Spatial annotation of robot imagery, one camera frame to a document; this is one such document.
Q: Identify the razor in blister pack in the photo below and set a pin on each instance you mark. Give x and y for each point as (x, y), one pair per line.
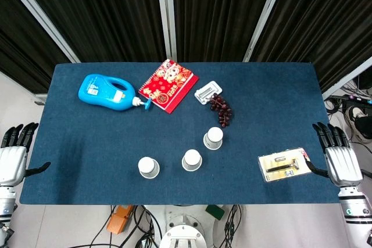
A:
(279, 166)

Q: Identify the black power strip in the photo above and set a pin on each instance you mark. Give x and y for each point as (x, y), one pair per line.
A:
(348, 97)

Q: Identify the blue felt table cover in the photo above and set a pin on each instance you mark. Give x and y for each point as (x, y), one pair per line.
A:
(87, 143)

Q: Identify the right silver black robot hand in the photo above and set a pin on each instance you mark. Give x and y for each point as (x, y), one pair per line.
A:
(343, 163)

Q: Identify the green box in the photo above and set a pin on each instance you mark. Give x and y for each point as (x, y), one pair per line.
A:
(215, 211)

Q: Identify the white black sneaker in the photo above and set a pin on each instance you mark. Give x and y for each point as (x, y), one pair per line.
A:
(356, 120)

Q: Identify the black curtain panel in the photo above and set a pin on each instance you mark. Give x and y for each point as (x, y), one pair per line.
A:
(20, 56)
(325, 21)
(218, 12)
(101, 12)

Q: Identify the red spiral notebook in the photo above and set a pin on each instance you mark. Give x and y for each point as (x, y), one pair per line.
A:
(168, 88)

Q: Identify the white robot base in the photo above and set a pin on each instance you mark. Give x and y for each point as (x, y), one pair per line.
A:
(183, 233)

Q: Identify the white frame post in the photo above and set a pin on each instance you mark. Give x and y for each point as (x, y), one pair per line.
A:
(348, 78)
(267, 12)
(37, 12)
(165, 12)

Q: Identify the orange device box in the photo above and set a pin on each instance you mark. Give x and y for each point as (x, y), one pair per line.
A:
(119, 219)

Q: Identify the dark purple grape bunch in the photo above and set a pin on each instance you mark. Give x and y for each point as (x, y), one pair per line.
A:
(222, 111)

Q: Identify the clear plastic tray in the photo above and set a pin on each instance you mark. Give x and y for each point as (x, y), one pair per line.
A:
(205, 91)

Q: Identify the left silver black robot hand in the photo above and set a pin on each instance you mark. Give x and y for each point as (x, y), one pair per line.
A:
(11, 161)

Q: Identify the white paper cup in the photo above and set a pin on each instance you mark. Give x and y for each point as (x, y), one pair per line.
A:
(191, 160)
(148, 167)
(213, 138)

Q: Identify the blue detergent bottle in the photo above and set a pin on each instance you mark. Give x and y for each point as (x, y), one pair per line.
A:
(101, 91)

